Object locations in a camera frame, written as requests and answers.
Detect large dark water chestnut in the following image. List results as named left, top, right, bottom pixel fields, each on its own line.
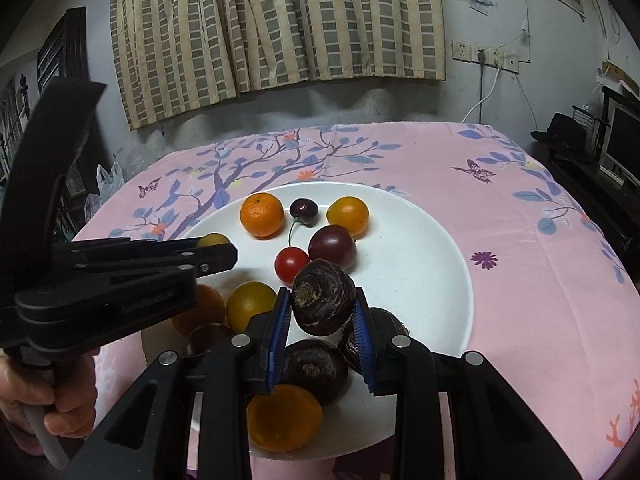
left=292, top=259, right=357, bottom=337

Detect large dark plum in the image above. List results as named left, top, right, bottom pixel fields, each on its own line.
left=308, top=224, right=357, bottom=270

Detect round orange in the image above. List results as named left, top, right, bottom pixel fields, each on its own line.
left=171, top=284, right=227, bottom=338

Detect textured orange mandarin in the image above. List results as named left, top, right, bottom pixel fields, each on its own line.
left=246, top=385, right=323, bottom=453

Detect person's left hand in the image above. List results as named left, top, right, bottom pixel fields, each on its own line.
left=1, top=349, right=101, bottom=456

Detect small green longan front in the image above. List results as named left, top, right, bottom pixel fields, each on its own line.
left=196, top=233, right=230, bottom=247

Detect plastic bags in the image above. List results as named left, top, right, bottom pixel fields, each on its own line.
left=85, top=160, right=125, bottom=222

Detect yellow orange lemon-shaped fruit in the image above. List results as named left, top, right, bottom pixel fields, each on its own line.
left=227, top=282, right=277, bottom=333

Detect orange mandarin on plate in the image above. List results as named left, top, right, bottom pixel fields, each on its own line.
left=240, top=193, right=284, bottom=238

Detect red cherry tomato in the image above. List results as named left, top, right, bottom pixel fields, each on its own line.
left=274, top=247, right=310, bottom=286

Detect pink patterned tablecloth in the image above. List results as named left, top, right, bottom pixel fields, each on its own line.
left=80, top=122, right=639, bottom=479

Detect dark cherry short stem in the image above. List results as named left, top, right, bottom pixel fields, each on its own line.
left=288, top=198, right=319, bottom=246

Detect yellow-green round fruit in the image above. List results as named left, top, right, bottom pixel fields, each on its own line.
left=326, top=196, right=370, bottom=237

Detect white round plate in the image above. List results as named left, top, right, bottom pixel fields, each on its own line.
left=139, top=180, right=475, bottom=463

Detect striped beige curtain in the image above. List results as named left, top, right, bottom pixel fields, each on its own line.
left=110, top=0, right=446, bottom=129

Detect computer monitor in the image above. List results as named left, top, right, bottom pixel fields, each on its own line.
left=600, top=104, right=640, bottom=186

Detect black hat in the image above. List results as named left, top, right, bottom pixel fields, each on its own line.
left=530, top=113, right=587, bottom=152

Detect wall power sockets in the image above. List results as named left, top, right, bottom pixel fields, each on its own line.
left=450, top=39, right=521, bottom=74

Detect white power cable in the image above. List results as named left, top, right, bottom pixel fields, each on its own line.
left=459, top=62, right=502, bottom=125

